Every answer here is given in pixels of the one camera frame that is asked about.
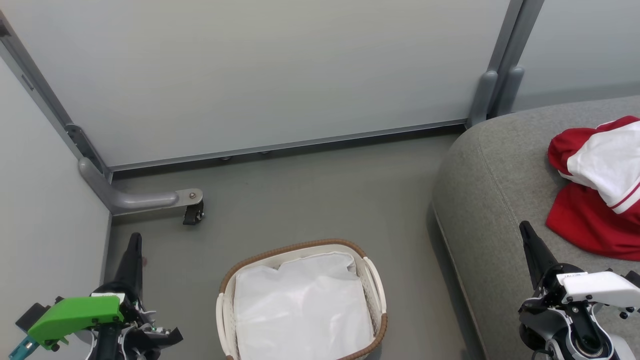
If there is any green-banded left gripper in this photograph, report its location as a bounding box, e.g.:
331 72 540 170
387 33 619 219
26 232 184 360

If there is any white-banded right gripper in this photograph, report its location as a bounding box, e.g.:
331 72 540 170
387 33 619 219
518 220 640 331

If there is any red and white garment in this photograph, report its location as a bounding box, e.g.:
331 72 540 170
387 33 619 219
545 115 640 262

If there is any grey fabric sofa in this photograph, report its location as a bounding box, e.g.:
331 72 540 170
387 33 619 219
431 95 640 360

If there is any grey partition foot with caster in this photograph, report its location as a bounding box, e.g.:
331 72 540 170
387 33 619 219
78 157 204 217

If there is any black caster wheel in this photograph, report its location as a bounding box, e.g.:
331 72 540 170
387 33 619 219
182 200 205 226

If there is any plain white partition panel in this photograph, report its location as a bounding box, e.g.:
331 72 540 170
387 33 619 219
0 55 113 360

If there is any teal plastic connector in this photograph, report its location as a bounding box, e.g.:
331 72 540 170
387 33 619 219
7 334 41 360

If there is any cream laundry basket brown rim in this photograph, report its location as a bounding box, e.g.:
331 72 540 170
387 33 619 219
215 238 389 360

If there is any white basket liner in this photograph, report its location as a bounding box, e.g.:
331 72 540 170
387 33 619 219
233 251 376 360

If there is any grey curved partition foot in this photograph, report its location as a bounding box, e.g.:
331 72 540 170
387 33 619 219
497 66 525 117
466 69 499 127

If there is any wide white partition panel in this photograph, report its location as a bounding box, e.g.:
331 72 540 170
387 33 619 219
0 0 525 172

